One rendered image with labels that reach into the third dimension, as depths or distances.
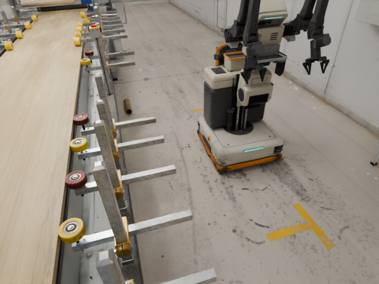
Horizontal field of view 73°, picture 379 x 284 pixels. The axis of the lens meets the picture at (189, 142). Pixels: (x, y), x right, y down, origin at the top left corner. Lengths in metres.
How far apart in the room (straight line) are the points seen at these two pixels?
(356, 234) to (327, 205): 0.27
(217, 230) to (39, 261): 1.31
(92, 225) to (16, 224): 0.37
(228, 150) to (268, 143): 0.37
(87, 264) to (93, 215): 0.25
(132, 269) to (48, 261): 0.30
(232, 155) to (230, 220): 0.54
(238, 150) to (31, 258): 1.69
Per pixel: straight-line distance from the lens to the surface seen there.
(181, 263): 1.85
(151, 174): 1.16
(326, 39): 1.79
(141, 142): 1.35
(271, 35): 1.95
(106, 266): 0.60
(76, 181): 1.13
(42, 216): 1.07
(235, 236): 1.97
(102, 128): 0.95
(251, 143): 2.29
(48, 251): 0.96
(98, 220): 1.34
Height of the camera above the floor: 1.63
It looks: 36 degrees down
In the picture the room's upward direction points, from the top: 2 degrees counter-clockwise
